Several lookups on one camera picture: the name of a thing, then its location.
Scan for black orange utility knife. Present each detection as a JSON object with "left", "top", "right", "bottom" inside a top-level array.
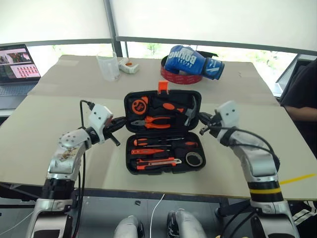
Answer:
[{"left": 135, "top": 157, "right": 182, "bottom": 171}]

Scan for silver right robot leg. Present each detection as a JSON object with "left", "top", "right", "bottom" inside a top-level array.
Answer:
[{"left": 167, "top": 208, "right": 208, "bottom": 238}]

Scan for narrow white roller blind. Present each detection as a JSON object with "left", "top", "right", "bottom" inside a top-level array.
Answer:
[{"left": 0, "top": 0, "right": 112, "bottom": 47}]

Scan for orange voltage tester pen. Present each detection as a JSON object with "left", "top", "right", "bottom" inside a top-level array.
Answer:
[{"left": 131, "top": 148, "right": 165, "bottom": 155}]

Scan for silver robot leg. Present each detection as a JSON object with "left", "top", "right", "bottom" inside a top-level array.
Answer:
[
  {"left": 114, "top": 215, "right": 144, "bottom": 238},
  {"left": 167, "top": 208, "right": 208, "bottom": 238}
]

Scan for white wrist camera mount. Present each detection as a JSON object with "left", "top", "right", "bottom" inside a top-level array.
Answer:
[
  {"left": 214, "top": 100, "right": 240, "bottom": 130},
  {"left": 88, "top": 104, "right": 114, "bottom": 145}
]

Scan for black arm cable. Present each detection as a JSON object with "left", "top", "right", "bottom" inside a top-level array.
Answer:
[
  {"left": 205, "top": 125, "right": 282, "bottom": 174},
  {"left": 70, "top": 100, "right": 96, "bottom": 238}
]

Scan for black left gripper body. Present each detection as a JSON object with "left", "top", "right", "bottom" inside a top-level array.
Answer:
[{"left": 103, "top": 119, "right": 115, "bottom": 141}]

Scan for person in black shirt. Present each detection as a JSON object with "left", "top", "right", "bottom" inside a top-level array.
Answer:
[{"left": 279, "top": 59, "right": 317, "bottom": 152}]

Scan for black plastic tool case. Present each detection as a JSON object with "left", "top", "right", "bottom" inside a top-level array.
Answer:
[{"left": 123, "top": 81, "right": 207, "bottom": 176}]

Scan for thin white floor cable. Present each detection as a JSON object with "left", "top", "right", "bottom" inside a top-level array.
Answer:
[{"left": 0, "top": 210, "right": 38, "bottom": 236}]

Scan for white device with orange part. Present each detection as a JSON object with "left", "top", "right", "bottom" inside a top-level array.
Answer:
[{"left": 118, "top": 58, "right": 140, "bottom": 74}]

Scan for blue boxing glove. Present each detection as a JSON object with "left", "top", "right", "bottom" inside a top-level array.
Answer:
[{"left": 164, "top": 45, "right": 225, "bottom": 80}]

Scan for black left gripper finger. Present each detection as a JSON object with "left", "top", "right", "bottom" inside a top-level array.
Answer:
[
  {"left": 113, "top": 116, "right": 127, "bottom": 130},
  {"left": 110, "top": 132, "right": 121, "bottom": 146}
]

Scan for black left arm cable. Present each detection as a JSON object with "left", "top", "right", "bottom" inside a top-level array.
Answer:
[{"left": 70, "top": 100, "right": 96, "bottom": 238}]

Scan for grey window post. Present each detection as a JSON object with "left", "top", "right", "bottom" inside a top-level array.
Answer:
[{"left": 103, "top": 0, "right": 124, "bottom": 58}]

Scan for orange handled pliers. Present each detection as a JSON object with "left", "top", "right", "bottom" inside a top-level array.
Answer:
[{"left": 130, "top": 116, "right": 172, "bottom": 129}]

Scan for wide white roller blind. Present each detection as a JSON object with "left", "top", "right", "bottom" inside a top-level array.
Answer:
[{"left": 108, "top": 0, "right": 317, "bottom": 54}]

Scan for silver left robot leg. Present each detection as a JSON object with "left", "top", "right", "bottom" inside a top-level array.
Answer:
[{"left": 114, "top": 215, "right": 144, "bottom": 238}]

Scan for black orange tape measure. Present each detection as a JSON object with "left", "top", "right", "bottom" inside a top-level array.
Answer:
[{"left": 131, "top": 97, "right": 149, "bottom": 115}]

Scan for black electrical tape roll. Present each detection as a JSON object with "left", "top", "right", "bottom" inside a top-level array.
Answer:
[{"left": 185, "top": 152, "right": 203, "bottom": 166}]

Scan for clear plastic measuring cup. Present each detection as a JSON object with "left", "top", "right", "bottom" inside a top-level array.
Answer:
[{"left": 96, "top": 51, "right": 121, "bottom": 82}]

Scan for yellow tape strip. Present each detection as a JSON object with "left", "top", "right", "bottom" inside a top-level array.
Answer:
[{"left": 279, "top": 174, "right": 317, "bottom": 185}]

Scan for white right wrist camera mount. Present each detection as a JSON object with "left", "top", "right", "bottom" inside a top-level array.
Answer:
[{"left": 214, "top": 100, "right": 240, "bottom": 130}]

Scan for claw hammer black orange grip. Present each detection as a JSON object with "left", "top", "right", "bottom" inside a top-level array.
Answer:
[{"left": 152, "top": 96, "right": 199, "bottom": 126}]

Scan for wide red tape ring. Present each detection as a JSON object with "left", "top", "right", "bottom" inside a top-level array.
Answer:
[{"left": 159, "top": 55, "right": 204, "bottom": 85}]

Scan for black trousers white stripes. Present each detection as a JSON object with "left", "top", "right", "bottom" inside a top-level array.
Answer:
[{"left": 292, "top": 200, "right": 317, "bottom": 226}]

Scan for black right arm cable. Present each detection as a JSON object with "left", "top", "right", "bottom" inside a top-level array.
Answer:
[{"left": 205, "top": 125, "right": 282, "bottom": 174}]

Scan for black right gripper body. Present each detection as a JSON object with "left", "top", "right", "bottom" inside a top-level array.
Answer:
[{"left": 208, "top": 113, "right": 222, "bottom": 136}]

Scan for black table frame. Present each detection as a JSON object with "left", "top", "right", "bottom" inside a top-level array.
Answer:
[{"left": 0, "top": 182, "right": 251, "bottom": 219}]

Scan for dark laptop showing pictures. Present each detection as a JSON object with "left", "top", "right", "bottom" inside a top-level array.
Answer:
[{"left": 0, "top": 44, "right": 42, "bottom": 110}]

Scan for black orange handled screwdriver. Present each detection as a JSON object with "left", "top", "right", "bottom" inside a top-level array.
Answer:
[
  {"left": 133, "top": 137, "right": 185, "bottom": 146},
  {"left": 143, "top": 141, "right": 198, "bottom": 148}
]

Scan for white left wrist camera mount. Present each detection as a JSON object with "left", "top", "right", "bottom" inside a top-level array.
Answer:
[{"left": 88, "top": 104, "right": 114, "bottom": 145}]

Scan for slim grey laptop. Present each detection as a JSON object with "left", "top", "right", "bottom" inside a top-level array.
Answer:
[{"left": 273, "top": 53, "right": 299, "bottom": 97}]

